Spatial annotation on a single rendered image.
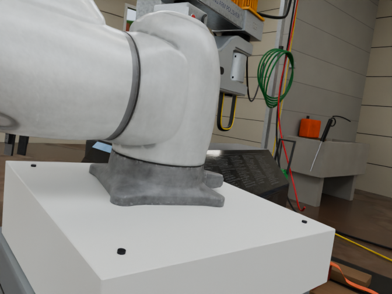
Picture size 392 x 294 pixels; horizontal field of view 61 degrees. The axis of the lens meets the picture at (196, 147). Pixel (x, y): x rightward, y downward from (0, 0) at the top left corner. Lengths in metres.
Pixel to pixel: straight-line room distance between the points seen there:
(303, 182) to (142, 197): 4.26
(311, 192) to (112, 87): 4.30
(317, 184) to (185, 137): 4.13
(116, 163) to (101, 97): 0.14
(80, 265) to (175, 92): 0.24
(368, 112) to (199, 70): 6.17
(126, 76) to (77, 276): 0.23
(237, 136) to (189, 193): 7.76
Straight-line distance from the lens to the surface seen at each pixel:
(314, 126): 4.95
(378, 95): 6.56
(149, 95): 0.43
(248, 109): 8.07
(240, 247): 0.40
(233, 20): 2.18
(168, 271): 0.33
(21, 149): 1.22
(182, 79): 0.46
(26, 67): 0.37
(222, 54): 2.08
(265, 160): 2.11
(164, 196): 0.48
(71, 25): 0.41
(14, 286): 0.54
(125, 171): 0.49
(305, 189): 4.66
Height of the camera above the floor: 1.04
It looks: 6 degrees down
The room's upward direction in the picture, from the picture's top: 7 degrees clockwise
